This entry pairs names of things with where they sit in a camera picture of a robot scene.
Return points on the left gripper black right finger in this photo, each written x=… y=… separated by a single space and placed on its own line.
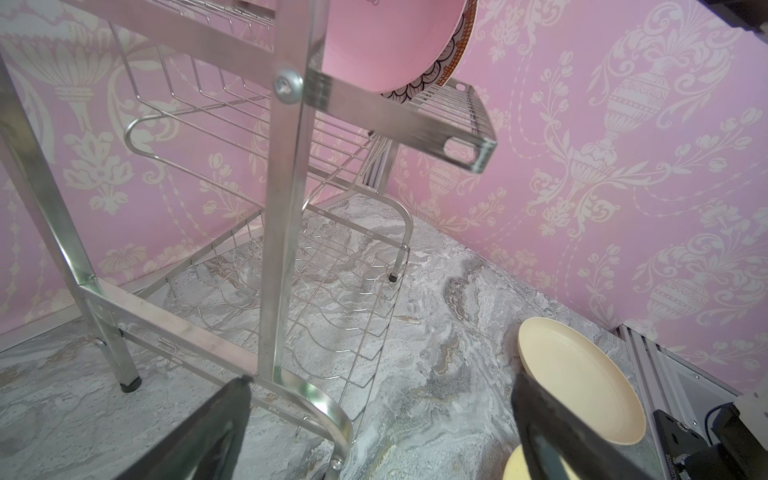
x=549 y=431

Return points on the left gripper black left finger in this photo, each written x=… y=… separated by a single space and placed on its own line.
x=207 y=444

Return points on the silver metal dish rack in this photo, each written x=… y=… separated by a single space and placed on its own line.
x=98 y=98

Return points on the white floral plate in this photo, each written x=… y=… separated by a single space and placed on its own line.
x=445 y=64

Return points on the pink plate with bear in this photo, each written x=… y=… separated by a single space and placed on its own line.
x=381 y=46

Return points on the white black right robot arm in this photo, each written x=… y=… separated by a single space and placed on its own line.
x=737 y=454

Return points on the yellow plate with bear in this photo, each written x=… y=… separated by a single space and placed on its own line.
x=516 y=467

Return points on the beige plain plate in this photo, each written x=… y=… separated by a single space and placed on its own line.
x=583 y=378

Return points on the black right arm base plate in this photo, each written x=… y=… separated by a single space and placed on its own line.
x=677 y=444

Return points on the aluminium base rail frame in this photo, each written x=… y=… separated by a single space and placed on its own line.
x=680 y=389

